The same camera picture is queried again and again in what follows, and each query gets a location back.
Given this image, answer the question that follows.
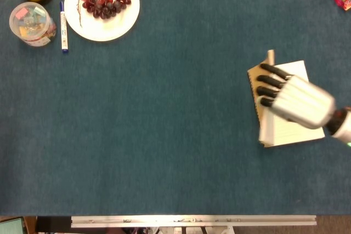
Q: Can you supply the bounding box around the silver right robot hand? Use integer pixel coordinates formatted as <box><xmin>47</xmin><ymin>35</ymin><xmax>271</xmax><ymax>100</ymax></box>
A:
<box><xmin>256</xmin><ymin>63</ymin><xmax>337</xmax><ymax>130</ymax></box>

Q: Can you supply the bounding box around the brown kraft spiral notebook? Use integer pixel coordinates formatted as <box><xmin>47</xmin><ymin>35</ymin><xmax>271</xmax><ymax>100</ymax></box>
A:
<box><xmin>247</xmin><ymin>49</ymin><xmax>326</xmax><ymax>149</ymax></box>

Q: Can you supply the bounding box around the blue felt table cloth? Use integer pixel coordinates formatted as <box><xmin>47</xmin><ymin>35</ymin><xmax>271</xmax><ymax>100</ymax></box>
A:
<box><xmin>0</xmin><ymin>0</ymin><xmax>351</xmax><ymax>216</ymax></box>

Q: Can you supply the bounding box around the white round plate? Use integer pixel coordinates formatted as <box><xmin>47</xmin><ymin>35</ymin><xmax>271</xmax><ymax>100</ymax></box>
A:
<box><xmin>64</xmin><ymin>0</ymin><xmax>140</xmax><ymax>42</ymax></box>

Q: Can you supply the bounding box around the red grape bunch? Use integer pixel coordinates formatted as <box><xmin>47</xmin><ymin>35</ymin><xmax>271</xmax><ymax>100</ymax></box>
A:
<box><xmin>77</xmin><ymin>0</ymin><xmax>132</xmax><ymax>28</ymax></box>

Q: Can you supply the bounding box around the white marker blue cap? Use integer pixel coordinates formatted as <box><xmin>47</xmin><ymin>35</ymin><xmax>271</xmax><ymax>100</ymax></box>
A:
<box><xmin>59</xmin><ymin>1</ymin><xmax>69</xmax><ymax>54</ymax></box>

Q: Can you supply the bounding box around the clear jar of clips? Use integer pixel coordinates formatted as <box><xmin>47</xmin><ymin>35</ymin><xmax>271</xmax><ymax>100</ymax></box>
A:
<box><xmin>9</xmin><ymin>2</ymin><xmax>58</xmax><ymax>48</ymax></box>

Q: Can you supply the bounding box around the aluminium profile rail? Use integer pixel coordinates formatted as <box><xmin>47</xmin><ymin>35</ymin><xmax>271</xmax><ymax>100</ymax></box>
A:
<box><xmin>70</xmin><ymin>214</ymin><xmax>318</xmax><ymax>229</ymax></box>

